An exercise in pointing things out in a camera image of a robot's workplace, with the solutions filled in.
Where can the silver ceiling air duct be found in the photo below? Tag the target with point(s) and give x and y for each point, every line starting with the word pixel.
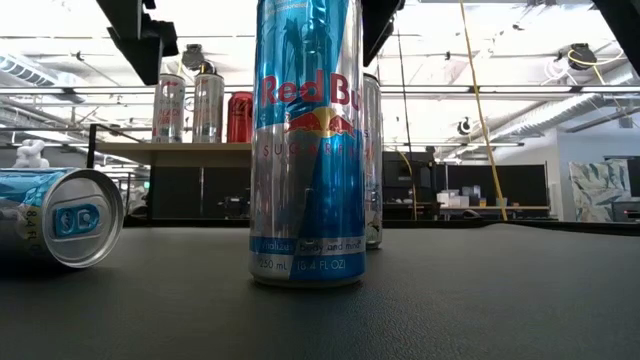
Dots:
pixel 550 117
pixel 30 75

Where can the silver can with red print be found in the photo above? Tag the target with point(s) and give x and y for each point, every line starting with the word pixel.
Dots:
pixel 169 110

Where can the black aluminium table frame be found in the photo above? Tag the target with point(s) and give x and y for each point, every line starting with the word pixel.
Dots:
pixel 600 229

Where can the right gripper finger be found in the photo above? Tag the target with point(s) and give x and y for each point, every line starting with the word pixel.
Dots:
pixel 377 20

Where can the black table mat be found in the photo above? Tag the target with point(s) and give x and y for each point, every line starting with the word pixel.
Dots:
pixel 150 310

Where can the white box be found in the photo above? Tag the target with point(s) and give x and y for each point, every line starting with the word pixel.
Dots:
pixel 450 200

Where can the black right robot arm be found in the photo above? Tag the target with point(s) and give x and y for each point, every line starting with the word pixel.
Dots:
pixel 625 25

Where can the dark blue can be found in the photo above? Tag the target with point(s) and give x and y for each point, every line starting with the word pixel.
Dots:
pixel 75 220

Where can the leaf pattern panel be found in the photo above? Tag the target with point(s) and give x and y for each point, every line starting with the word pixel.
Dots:
pixel 597 190

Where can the red beverage can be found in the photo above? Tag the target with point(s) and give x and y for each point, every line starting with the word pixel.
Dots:
pixel 240 120

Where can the Red Bull sugarfree can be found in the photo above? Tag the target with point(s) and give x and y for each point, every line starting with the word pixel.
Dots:
pixel 307 175

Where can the small black ceiling reel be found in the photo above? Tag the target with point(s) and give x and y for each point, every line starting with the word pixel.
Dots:
pixel 465 126

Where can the wooden background desk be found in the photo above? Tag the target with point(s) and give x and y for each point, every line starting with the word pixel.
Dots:
pixel 525 207

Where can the white robot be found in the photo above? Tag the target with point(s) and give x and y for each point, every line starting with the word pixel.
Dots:
pixel 30 155

